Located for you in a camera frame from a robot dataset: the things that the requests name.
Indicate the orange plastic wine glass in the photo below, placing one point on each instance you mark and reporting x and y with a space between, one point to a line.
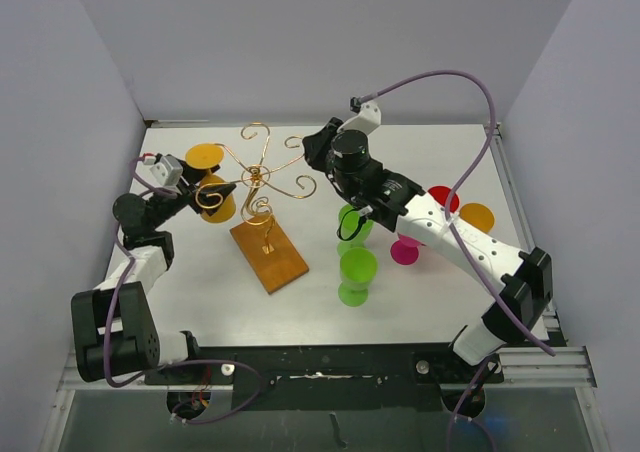
207 157
478 215

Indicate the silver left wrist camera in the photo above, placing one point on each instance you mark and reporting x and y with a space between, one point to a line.
165 169

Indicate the green plastic wine glass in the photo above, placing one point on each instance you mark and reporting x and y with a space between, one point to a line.
350 233
358 269

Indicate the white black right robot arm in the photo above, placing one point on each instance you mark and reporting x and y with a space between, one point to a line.
520 282

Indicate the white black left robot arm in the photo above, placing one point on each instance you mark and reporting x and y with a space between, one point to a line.
113 328

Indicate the red plastic wine glass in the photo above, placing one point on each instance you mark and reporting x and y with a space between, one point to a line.
440 193

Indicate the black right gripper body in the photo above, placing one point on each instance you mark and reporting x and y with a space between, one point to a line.
322 157

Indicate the aluminium frame rail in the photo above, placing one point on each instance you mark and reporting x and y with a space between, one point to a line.
528 366

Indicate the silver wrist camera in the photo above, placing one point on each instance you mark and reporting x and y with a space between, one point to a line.
165 169
367 116

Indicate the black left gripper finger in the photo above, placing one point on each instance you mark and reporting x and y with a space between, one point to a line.
190 175
212 196

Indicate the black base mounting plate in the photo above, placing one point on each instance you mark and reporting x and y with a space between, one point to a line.
327 378

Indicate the gold wire wine glass rack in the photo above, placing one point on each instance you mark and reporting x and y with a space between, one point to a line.
265 246

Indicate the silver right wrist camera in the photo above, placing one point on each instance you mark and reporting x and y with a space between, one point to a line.
367 116

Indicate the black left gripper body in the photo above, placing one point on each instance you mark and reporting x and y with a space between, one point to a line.
165 208

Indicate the pink plastic wine glass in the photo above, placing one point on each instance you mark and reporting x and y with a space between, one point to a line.
405 250

